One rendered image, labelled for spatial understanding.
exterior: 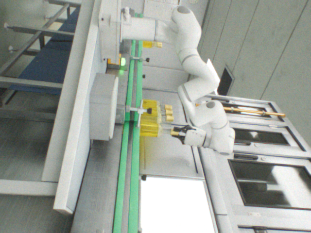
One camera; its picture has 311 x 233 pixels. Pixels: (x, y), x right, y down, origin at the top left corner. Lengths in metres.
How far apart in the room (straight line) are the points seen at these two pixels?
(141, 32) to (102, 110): 0.41
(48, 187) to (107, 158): 0.32
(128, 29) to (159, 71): 6.61
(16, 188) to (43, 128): 0.75
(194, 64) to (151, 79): 6.85
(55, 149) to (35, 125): 0.74
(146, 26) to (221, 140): 0.61
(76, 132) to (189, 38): 0.58
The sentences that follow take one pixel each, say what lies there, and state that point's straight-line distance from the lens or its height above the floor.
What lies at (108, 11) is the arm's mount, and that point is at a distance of 1.09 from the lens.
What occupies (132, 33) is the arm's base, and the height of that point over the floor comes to 0.88.
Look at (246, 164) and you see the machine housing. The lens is 1.62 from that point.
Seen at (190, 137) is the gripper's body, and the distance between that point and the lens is 1.36.
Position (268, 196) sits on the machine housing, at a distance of 1.52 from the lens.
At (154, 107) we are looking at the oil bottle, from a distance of 1.48.
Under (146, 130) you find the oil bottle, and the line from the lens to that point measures 1.32.
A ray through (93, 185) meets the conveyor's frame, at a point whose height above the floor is 0.80.
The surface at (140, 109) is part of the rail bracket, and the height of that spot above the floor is 0.95.
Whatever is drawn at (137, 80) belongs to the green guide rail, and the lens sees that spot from 1.51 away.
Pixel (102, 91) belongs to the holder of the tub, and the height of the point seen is 0.79.
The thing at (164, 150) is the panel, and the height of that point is 1.12.
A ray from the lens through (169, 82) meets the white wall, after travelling 7.97.
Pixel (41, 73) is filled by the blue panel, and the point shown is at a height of 0.42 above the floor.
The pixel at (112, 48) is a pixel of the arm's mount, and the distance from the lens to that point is 1.17.
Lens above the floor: 0.88
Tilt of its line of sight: 7 degrees up
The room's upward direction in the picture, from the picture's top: 96 degrees clockwise
